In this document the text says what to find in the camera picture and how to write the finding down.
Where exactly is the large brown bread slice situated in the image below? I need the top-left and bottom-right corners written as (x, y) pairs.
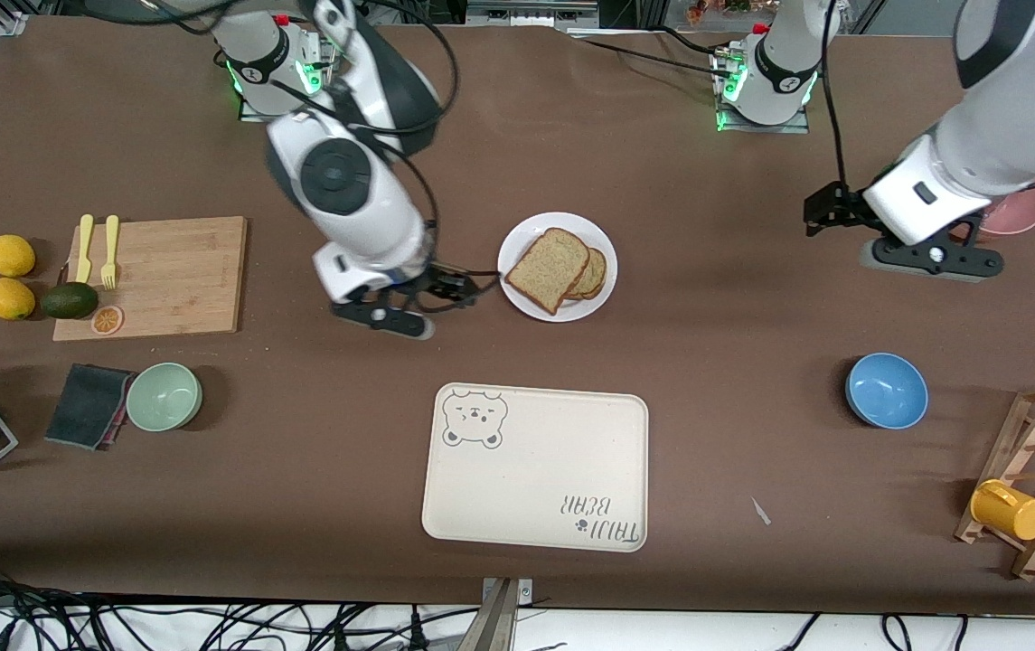
top-left (504, 227), bottom-right (591, 316)

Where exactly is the white round plate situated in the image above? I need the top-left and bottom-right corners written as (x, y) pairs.
top-left (497, 212), bottom-right (619, 324)

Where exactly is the small toasted bread slice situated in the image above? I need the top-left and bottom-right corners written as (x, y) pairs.
top-left (565, 247), bottom-right (609, 302)

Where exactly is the pink bowl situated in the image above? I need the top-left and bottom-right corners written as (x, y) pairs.
top-left (978, 174), bottom-right (1035, 237)

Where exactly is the blue bowl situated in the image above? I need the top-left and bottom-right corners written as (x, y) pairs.
top-left (845, 353), bottom-right (929, 429)

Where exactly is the beige bear print tray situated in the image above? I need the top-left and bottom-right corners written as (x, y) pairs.
top-left (421, 382), bottom-right (650, 552)

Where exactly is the wooden cutting board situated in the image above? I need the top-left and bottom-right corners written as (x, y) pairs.
top-left (52, 215), bottom-right (249, 343)

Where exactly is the pale green bowl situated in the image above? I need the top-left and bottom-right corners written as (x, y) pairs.
top-left (126, 363), bottom-right (203, 432)

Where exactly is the yellow plastic fork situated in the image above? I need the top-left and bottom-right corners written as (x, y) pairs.
top-left (100, 215), bottom-right (121, 291)

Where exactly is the yellow plastic knife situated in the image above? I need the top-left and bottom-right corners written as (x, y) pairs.
top-left (74, 214), bottom-right (95, 284)

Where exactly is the yellow mug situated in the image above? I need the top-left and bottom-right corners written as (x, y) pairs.
top-left (970, 479), bottom-right (1035, 542)

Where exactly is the dark green avocado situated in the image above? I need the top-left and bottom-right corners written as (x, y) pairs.
top-left (39, 282), bottom-right (99, 320)

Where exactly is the dark grey folded cloth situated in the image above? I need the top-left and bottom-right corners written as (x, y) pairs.
top-left (44, 363), bottom-right (136, 450)

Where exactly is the yellow lemon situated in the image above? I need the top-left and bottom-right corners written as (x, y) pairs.
top-left (0, 234), bottom-right (36, 278)
top-left (0, 278), bottom-right (36, 321)

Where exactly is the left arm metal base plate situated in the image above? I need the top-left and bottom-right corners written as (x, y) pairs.
top-left (711, 47), bottom-right (813, 135)

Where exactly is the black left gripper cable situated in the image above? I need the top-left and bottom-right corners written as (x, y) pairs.
top-left (820, 0), bottom-right (854, 196)

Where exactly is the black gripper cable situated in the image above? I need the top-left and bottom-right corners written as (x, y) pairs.
top-left (300, 0), bottom-right (505, 314)
top-left (820, 0), bottom-right (854, 196)

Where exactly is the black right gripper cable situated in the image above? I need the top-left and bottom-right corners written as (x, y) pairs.
top-left (300, 0), bottom-right (505, 314)

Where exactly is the black table cable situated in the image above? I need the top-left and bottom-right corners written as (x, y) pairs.
top-left (571, 34), bottom-right (731, 79)
top-left (657, 25), bottom-right (739, 57)

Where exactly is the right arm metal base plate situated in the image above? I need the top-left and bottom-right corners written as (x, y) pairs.
top-left (239, 38), bottom-right (343, 123)

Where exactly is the grey aluminium frame rail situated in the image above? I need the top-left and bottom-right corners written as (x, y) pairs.
top-left (466, 0), bottom-right (601, 30)

